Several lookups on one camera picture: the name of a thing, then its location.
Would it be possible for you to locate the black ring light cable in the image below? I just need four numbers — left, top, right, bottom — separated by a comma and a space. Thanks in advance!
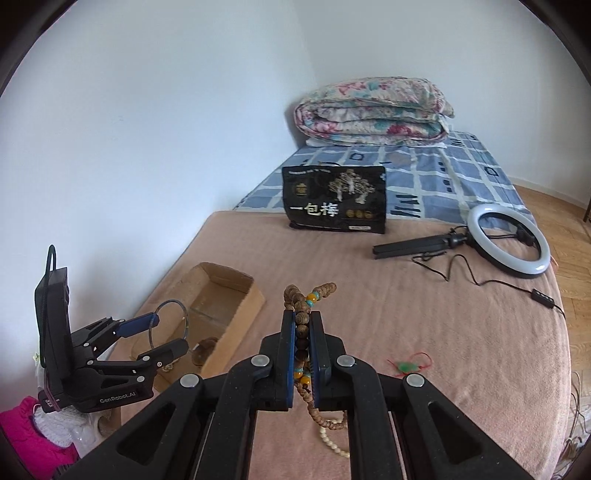
411, 251, 567, 320

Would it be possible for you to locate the brown bead bracelet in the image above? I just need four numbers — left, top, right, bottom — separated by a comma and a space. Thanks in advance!
190, 338, 221, 366

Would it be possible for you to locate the person's left forearm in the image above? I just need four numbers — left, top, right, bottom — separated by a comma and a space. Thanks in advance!
0, 396, 88, 480

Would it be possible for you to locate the white bead bracelet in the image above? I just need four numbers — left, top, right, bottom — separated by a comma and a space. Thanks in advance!
318, 425, 352, 460

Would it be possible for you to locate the blue plaid bed sheet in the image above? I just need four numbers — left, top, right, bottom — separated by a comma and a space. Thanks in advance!
231, 131, 532, 223

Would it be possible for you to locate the green pendant with red string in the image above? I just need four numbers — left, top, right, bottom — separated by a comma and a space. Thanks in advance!
387, 353, 433, 374

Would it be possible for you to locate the folded floral quilt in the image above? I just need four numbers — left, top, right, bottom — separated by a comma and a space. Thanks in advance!
294, 76, 455, 148

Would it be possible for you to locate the cardboard box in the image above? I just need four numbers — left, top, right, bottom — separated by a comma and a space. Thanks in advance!
130, 262, 267, 393

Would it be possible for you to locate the black printed bag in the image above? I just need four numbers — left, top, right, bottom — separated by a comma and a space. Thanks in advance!
281, 163, 387, 234

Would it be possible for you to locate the black tripod stand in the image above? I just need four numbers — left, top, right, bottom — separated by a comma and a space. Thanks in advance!
373, 228, 470, 260

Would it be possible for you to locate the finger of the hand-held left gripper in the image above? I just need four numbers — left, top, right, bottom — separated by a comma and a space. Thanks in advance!
69, 312, 161, 352
85, 339, 191, 385

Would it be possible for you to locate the brown wooden bead necklace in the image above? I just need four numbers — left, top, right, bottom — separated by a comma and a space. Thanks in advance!
283, 282, 348, 433

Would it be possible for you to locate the white ring light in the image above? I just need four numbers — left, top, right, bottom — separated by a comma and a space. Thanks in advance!
466, 204, 552, 278

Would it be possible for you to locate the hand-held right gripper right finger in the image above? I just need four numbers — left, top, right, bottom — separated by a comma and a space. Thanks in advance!
308, 310, 536, 480

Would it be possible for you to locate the thin metal bangle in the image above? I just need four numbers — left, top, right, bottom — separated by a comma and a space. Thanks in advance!
148, 299, 190, 354

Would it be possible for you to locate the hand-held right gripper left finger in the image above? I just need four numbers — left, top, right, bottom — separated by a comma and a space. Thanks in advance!
55, 310, 296, 480

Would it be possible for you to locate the white plastic bag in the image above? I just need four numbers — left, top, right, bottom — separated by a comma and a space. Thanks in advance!
69, 413, 122, 457

